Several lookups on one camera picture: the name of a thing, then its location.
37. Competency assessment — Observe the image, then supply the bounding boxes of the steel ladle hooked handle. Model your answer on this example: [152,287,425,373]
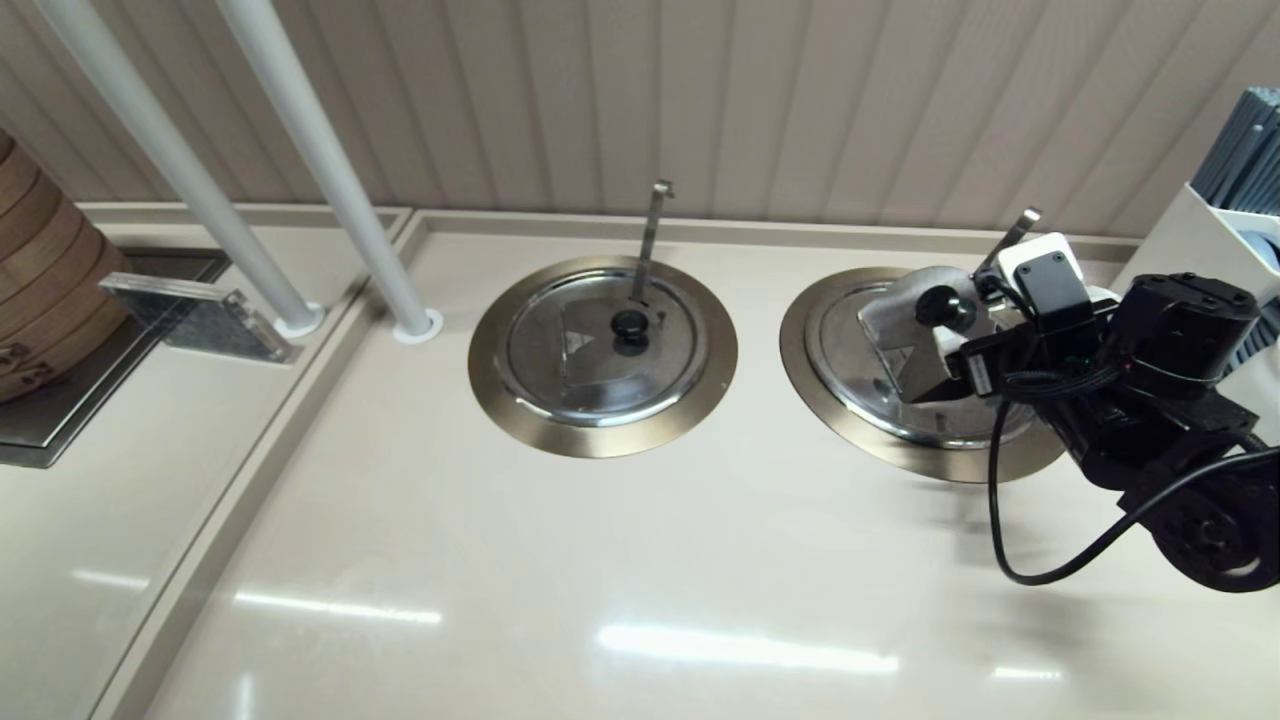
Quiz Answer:
[630,180,674,306]

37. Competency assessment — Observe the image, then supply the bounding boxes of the steel pot lid black knob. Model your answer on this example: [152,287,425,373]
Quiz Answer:
[497,270,709,429]
[803,265,1041,448]

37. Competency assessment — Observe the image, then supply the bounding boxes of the dark recessed steamer tray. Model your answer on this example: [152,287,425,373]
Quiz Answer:
[0,250,236,469]

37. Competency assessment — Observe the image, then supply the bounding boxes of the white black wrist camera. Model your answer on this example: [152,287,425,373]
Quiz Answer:
[995,232,1096,336]

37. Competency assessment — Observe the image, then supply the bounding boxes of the stacked bamboo steamer baskets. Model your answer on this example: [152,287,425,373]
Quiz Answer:
[0,130,131,406]

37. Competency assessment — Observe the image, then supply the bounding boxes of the thick white support pole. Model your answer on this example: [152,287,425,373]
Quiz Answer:
[218,0,446,347]

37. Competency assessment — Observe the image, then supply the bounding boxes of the thin white support pole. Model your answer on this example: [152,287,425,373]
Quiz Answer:
[38,0,328,339]

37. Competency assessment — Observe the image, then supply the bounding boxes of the white cutlery holder box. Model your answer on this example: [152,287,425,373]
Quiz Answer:
[1112,183,1280,301]

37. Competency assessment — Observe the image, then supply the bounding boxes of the clear acrylic sign block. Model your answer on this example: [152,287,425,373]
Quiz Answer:
[98,273,301,365]

